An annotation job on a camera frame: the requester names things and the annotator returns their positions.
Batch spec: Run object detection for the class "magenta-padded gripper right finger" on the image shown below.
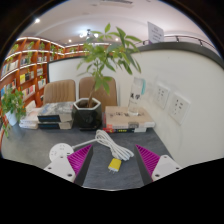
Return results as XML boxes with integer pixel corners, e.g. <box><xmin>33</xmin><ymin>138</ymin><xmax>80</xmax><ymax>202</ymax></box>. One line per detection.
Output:
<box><xmin>134</xmin><ymin>143</ymin><xmax>184</xmax><ymax>184</ymax></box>

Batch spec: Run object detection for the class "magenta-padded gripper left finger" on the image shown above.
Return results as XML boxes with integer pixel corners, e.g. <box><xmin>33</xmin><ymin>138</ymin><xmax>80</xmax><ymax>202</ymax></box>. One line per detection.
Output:
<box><xmin>43</xmin><ymin>143</ymin><xmax>94</xmax><ymax>186</ymax></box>

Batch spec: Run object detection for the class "dark-spined thick book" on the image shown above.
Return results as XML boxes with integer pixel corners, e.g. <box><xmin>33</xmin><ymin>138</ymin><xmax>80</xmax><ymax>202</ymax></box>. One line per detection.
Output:
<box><xmin>37</xmin><ymin>119</ymin><xmax>74</xmax><ymax>131</ymax></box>

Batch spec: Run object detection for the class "white book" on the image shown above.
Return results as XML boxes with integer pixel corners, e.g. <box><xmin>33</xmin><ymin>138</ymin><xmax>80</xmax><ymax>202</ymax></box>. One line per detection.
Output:
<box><xmin>23</xmin><ymin>106</ymin><xmax>43</xmax><ymax>123</ymax></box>
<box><xmin>18</xmin><ymin>119</ymin><xmax>40</xmax><ymax>130</ymax></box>

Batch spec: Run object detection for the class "grey photo-cover book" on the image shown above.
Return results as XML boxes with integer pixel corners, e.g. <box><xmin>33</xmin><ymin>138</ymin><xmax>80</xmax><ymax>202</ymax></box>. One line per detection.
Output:
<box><xmin>37</xmin><ymin>101</ymin><xmax>75</xmax><ymax>123</ymax></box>

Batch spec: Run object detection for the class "tall plant in black pot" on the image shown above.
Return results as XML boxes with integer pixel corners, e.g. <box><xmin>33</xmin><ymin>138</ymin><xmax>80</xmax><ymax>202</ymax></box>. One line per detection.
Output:
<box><xmin>72</xmin><ymin>22</ymin><xmax>143</xmax><ymax>132</ymax></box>

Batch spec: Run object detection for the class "large beige book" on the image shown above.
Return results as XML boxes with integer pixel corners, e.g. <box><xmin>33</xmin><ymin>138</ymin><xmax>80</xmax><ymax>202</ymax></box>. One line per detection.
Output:
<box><xmin>104</xmin><ymin>105</ymin><xmax>156</xmax><ymax>130</ymax></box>

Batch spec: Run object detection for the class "leafy plant in white pot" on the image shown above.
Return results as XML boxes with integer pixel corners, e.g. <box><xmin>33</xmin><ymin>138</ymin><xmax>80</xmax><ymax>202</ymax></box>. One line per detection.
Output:
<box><xmin>0</xmin><ymin>88</ymin><xmax>27</xmax><ymax>138</ymax></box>

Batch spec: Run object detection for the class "orange wooden bookshelf unit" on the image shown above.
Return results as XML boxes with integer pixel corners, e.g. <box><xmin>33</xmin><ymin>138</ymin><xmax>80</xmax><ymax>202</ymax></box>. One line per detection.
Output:
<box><xmin>0</xmin><ymin>36</ymin><xmax>111</xmax><ymax>148</ymax></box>

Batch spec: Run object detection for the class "black metal railing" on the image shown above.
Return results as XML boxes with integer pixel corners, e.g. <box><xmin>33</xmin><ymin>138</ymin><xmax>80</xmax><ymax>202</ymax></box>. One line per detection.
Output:
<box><xmin>163</xmin><ymin>33</ymin><xmax>218</xmax><ymax>51</ymax></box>

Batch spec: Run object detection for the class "white printed sign card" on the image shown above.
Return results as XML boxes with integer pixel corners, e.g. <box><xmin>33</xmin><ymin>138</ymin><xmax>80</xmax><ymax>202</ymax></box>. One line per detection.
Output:
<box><xmin>147</xmin><ymin>21</ymin><xmax>165</xmax><ymax>45</ymax></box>

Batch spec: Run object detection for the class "black multi-bulb ceiling lamp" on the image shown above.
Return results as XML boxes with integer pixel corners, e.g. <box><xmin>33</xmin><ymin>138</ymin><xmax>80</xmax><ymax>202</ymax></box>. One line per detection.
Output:
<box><xmin>79</xmin><ymin>29</ymin><xmax>100</xmax><ymax>40</ymax></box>

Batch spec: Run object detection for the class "white coiled power cable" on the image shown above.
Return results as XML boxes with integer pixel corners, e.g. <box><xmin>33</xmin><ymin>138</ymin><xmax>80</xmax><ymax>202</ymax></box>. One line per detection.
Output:
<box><xmin>71</xmin><ymin>129</ymin><xmax>135</xmax><ymax>162</ymax></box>

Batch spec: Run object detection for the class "white wall socket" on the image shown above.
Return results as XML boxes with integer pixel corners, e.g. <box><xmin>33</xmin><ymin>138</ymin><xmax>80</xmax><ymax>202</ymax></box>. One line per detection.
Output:
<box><xmin>168</xmin><ymin>93</ymin><xmax>192</xmax><ymax>126</ymax></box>
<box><xmin>153</xmin><ymin>83</ymin><xmax>171</xmax><ymax>110</ymax></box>

